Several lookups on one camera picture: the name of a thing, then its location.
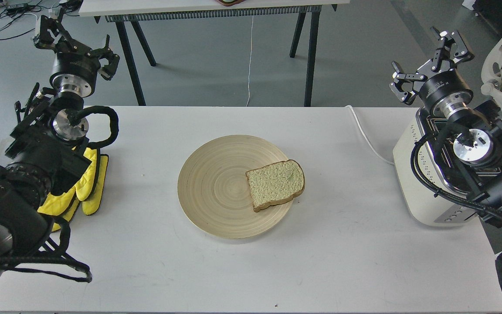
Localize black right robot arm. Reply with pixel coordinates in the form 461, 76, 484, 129
389, 27, 502, 291

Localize white background table black legs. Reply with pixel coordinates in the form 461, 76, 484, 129
78, 0, 346, 107

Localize cream white toaster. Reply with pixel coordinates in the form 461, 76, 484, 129
393, 109, 477, 227

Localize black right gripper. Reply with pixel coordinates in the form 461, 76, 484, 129
389, 27, 475, 117

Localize yellow oven mitt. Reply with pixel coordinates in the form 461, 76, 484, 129
37, 148, 109, 222

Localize slice of bread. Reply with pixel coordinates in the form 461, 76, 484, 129
245, 159, 305, 212

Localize white hanging cable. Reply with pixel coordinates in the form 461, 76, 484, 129
246, 16, 254, 107

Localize black floor cables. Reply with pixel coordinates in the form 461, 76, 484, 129
0, 0, 60, 42

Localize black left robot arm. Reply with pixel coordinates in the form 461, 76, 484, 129
0, 12, 120, 283

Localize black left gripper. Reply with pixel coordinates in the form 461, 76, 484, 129
33, 16, 120, 98

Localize white toaster power cable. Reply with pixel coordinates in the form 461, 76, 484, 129
345, 105, 395, 166

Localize round wooden plate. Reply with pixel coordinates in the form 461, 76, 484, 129
177, 135, 292, 239

